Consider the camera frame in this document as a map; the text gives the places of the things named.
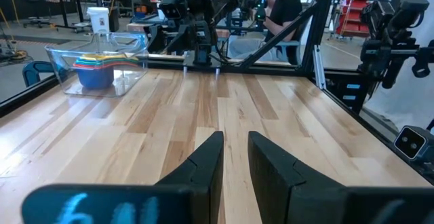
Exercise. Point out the teal measuring cup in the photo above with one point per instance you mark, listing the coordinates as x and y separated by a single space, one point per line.
83 62

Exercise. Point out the red measuring cup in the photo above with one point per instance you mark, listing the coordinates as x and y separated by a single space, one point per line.
81 66

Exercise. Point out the red shelf rack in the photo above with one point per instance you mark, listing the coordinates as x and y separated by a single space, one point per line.
356 0

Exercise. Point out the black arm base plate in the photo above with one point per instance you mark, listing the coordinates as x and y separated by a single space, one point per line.
203 61

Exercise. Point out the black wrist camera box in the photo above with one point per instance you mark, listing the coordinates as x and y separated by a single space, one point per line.
171 7

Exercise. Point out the yellow measuring cup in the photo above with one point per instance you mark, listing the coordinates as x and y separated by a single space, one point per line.
98 56

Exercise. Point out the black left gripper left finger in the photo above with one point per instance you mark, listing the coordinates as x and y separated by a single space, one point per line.
207 169

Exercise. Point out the clear plastic basket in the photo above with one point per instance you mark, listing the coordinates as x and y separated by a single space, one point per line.
132 78

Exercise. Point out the white bucket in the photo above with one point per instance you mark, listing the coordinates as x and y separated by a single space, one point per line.
98 20

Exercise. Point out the black table-level camera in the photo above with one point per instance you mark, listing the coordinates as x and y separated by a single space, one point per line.
408 142

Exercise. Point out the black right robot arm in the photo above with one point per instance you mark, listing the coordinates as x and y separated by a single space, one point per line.
203 40

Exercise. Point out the green measuring cup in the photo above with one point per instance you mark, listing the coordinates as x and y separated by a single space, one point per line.
84 59

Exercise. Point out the person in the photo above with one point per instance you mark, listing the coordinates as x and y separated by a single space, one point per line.
285 10

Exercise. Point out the black camera rig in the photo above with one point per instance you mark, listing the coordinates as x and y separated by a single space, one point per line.
390 23

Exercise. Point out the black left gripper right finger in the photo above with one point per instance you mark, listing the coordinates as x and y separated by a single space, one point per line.
271 176

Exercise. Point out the office chair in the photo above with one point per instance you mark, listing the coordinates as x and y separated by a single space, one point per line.
34 0

